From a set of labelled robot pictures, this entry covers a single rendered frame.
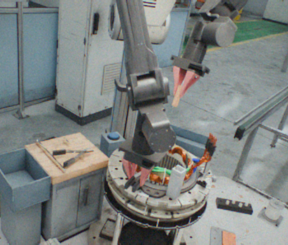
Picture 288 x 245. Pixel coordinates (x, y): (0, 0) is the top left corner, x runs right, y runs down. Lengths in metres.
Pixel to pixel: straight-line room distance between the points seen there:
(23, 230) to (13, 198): 0.16
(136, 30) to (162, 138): 0.22
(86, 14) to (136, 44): 2.41
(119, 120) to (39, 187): 0.55
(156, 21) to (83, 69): 1.99
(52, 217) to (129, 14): 0.66
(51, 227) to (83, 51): 2.25
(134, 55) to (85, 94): 2.61
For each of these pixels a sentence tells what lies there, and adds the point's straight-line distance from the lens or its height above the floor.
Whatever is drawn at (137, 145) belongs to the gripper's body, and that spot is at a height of 1.28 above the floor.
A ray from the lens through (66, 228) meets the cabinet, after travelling 1.14.
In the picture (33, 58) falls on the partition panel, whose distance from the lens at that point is 3.38.
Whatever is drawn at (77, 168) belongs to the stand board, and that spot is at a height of 1.07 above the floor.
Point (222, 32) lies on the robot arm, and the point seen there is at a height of 1.53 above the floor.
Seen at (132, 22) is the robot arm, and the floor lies 1.54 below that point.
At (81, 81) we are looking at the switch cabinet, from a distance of 3.21.
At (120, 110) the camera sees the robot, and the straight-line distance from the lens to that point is 1.36.
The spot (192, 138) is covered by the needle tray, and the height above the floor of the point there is 1.03.
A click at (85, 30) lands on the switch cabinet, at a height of 0.98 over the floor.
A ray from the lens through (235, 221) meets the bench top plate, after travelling 1.39.
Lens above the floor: 1.65
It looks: 27 degrees down
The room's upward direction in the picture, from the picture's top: 11 degrees clockwise
